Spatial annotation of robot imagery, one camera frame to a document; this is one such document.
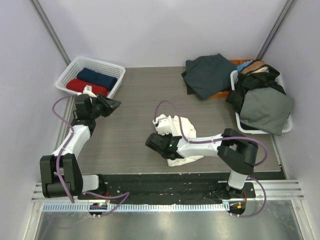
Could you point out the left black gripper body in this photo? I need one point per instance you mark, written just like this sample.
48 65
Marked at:
95 111

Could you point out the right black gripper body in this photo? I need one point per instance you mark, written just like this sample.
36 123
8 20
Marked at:
158 144

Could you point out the white floral print t-shirt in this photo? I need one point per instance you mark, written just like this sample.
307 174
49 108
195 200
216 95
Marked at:
189 131

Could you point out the white plastic lattice basket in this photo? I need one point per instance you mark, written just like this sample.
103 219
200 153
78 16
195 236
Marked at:
99 66

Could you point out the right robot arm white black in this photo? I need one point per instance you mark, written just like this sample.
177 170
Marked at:
231 147

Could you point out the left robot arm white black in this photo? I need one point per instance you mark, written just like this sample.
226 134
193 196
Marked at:
60 173

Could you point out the rolled red t-shirt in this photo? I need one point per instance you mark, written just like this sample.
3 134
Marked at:
78 85

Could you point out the rolled navy blue t-shirt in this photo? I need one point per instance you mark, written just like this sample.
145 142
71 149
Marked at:
97 78

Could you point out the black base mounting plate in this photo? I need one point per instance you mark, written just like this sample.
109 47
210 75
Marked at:
170 189

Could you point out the orange plastic tray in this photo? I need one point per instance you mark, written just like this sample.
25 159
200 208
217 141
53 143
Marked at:
225 93

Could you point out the dark teal folded t-shirt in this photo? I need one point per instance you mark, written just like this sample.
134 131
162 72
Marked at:
208 75

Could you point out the white plastic laundry bin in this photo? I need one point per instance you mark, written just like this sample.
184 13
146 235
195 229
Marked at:
241 127

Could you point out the black crumpled garment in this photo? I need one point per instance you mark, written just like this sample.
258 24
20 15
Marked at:
248 82

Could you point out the grey green t-shirt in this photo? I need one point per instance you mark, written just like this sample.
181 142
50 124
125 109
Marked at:
266 109

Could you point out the blue cloth in bin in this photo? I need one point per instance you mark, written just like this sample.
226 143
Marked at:
243 65

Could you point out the tan beige garment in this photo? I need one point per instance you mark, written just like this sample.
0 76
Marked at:
257 66

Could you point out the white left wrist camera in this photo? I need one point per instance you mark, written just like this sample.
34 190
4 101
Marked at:
88 91

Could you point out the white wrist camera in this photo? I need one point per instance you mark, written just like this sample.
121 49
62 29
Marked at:
163 126
88 91

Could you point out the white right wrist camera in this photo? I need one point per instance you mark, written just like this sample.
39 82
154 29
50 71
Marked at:
163 126

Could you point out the slotted white cable duct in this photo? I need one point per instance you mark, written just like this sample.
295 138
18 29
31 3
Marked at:
94 207

